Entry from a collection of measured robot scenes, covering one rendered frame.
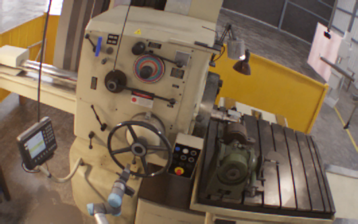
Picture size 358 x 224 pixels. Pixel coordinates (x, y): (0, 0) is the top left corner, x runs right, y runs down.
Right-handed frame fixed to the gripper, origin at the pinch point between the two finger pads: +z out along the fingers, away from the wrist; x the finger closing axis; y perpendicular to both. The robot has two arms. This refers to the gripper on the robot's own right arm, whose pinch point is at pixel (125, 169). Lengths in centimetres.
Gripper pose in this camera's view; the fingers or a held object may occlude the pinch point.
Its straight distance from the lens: 181.6
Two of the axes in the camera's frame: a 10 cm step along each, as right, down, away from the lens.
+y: -8.4, -5.2, -1.8
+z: 1.2, -5.0, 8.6
